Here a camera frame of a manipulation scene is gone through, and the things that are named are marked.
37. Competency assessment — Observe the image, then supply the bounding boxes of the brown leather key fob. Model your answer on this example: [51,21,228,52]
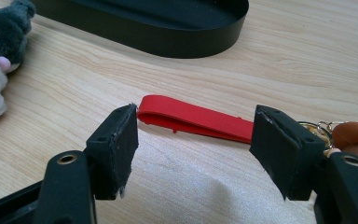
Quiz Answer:
[331,121,358,167]

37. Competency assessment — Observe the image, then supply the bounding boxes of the red strap keychain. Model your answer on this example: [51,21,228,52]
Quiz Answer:
[136,94,255,145]

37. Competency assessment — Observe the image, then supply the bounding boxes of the grey and white plush toy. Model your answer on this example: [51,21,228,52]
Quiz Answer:
[0,0,37,126]

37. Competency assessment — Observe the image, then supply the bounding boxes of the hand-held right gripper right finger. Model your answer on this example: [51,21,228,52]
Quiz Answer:
[250,105,326,202]

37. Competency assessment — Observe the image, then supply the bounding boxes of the black key holder stand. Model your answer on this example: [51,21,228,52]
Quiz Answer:
[32,0,250,59]

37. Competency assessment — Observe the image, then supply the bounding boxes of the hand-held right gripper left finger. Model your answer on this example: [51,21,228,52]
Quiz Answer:
[86,103,139,200]

